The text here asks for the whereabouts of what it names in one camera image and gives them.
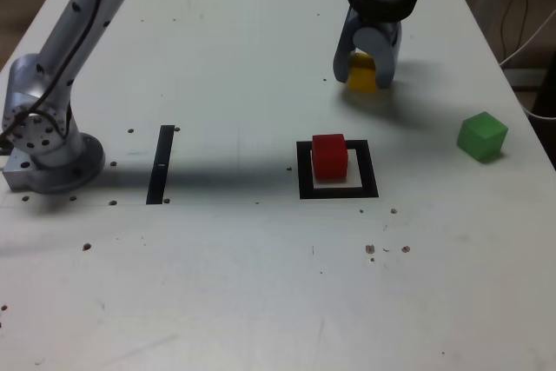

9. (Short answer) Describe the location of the black tape square outline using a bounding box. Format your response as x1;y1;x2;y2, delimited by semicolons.
295;139;380;201

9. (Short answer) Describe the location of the white background cable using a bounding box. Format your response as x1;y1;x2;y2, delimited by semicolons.
520;99;556;122
498;10;556;69

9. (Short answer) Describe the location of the green cube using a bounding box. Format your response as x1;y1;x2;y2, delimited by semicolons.
455;111;509;164

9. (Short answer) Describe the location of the black background cable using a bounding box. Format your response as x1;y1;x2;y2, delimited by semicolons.
500;0;522;57

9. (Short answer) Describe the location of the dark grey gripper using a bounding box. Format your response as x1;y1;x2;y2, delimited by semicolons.
333;8;404;90

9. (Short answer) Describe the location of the red cube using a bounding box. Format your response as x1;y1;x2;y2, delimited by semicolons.
311;133;350;182

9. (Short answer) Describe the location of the yellow cube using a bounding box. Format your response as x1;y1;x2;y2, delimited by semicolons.
347;52;378;94

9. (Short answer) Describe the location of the black tape strip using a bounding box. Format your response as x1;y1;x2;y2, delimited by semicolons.
145;124;175;206

